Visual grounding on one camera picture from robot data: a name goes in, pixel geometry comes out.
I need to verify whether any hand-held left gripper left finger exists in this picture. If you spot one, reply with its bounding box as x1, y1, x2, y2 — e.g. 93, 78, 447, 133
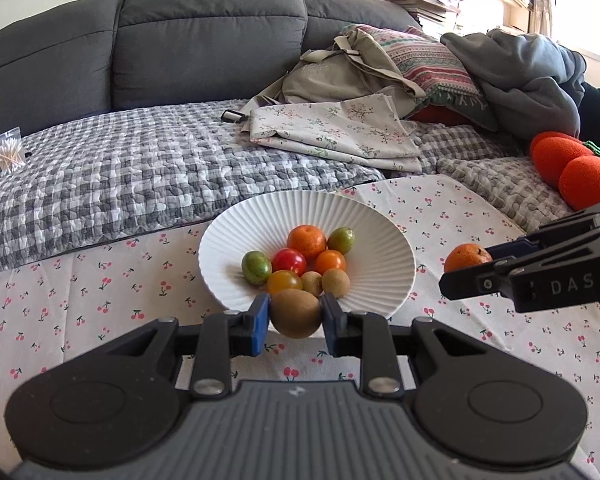
105, 292, 272, 401

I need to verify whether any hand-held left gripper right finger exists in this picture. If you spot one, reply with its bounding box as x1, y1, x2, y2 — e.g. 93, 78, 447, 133
319, 294, 488, 401

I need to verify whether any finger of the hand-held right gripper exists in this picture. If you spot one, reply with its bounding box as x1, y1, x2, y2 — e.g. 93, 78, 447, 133
486, 205, 600, 261
439, 230, 600, 301

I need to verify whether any orange mandarin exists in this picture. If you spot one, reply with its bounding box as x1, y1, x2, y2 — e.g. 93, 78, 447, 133
286, 224, 328, 261
444, 243, 494, 274

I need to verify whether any large brown kiwi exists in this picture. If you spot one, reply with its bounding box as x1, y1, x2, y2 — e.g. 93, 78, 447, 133
270, 288, 323, 339

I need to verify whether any small brown kiwi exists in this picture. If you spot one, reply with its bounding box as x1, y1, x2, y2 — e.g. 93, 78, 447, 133
300, 271, 324, 297

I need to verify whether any dark yellow tomato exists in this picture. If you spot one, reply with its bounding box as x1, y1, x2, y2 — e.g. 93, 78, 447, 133
266, 270, 304, 295

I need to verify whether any green jujube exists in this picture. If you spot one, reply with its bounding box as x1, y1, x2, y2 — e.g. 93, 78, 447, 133
327, 227, 356, 255
241, 251, 273, 286

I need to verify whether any small orange tomato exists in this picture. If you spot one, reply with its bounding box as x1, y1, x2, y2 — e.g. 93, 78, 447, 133
314, 249, 347, 275

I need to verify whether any white ribbed plate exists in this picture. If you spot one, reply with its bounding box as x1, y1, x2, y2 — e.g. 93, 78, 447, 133
198, 190, 417, 320

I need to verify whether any grey knit blanket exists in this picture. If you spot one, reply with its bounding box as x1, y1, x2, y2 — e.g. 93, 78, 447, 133
437, 152, 581, 233

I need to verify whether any red tomato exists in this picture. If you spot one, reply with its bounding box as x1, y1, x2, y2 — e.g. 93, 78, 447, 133
272, 248, 308, 277

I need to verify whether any orange plush toy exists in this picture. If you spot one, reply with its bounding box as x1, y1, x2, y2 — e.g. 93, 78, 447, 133
530, 131, 600, 211

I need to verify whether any red pillow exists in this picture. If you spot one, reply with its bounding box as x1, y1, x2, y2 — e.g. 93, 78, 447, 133
411, 106, 473, 127

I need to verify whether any cherry print cloth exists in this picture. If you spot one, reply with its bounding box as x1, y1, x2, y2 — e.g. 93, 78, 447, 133
0, 175, 600, 480

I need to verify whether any grey hooded garment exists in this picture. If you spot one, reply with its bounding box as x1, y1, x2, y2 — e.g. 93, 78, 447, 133
440, 29, 588, 141

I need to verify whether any floral beige cloth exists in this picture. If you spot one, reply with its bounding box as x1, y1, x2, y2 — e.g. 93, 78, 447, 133
249, 92, 423, 173

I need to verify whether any grey checked blanket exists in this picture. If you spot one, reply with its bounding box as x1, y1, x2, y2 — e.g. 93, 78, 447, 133
0, 100, 526, 276

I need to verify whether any striped patterned pillow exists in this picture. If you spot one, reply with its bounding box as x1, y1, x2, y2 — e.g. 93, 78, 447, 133
352, 24, 491, 111

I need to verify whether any beige canvas bag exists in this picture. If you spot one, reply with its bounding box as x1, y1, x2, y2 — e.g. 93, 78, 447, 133
255, 24, 427, 108

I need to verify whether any stack of magazines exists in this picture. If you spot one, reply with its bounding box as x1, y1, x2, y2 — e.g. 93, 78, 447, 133
382, 0, 465, 38

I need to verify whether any dark grey sofa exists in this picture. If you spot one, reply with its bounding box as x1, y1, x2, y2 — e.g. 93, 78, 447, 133
0, 0, 423, 153

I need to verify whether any bag of cotton swabs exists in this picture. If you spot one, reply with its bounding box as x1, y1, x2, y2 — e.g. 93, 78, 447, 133
0, 129, 27, 176

